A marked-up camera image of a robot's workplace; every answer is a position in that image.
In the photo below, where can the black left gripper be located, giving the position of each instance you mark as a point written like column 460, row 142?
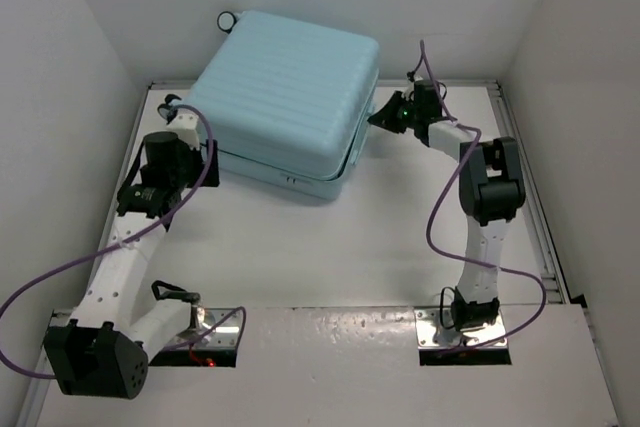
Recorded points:
column 184, row 148

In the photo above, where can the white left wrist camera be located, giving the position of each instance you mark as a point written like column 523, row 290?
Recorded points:
column 185, row 125

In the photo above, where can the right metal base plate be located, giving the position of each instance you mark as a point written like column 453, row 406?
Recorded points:
column 435, row 331

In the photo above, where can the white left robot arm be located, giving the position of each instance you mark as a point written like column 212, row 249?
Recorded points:
column 104, row 350

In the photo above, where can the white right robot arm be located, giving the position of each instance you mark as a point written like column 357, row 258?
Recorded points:
column 491, row 191

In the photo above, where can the metal base plate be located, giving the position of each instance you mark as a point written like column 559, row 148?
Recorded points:
column 435, row 331
column 211, row 327

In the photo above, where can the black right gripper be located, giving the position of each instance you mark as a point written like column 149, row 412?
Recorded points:
column 386, row 117

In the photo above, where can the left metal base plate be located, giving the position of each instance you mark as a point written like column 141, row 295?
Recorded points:
column 211, row 327

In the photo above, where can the light blue suitcase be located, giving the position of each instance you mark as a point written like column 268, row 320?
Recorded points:
column 287, row 100

